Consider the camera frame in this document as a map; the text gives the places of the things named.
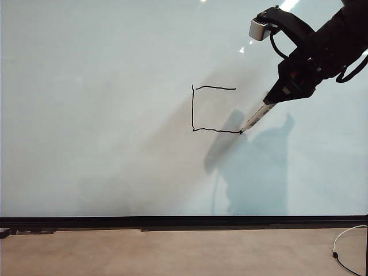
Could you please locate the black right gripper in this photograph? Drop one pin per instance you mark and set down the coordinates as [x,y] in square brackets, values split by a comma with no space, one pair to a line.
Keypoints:
[300,72]

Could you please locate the white whiteboard marker pen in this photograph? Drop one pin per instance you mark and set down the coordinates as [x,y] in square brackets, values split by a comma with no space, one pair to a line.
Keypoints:
[257,116]

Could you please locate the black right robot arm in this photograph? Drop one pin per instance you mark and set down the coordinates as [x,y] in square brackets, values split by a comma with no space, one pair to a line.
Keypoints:
[345,28]

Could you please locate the black whiteboard pen tray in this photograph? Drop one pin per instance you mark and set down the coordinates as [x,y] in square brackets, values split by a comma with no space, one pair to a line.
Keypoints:
[230,228]

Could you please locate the white glass whiteboard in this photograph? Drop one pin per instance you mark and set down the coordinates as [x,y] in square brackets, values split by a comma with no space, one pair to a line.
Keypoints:
[86,115]

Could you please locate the black ink drawing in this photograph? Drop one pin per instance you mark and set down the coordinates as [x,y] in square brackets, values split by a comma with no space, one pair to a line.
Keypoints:
[192,109]

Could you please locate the small black box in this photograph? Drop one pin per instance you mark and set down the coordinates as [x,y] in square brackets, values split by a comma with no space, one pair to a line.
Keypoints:
[4,233]

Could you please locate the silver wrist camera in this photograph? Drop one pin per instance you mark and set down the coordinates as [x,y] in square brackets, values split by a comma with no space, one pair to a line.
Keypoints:
[258,28]

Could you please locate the black whiteboard bottom rail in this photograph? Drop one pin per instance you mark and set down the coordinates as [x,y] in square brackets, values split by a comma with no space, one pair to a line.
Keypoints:
[86,221]

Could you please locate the dark grey bracket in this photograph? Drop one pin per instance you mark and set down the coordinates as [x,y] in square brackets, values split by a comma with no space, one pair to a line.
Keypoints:
[37,231]

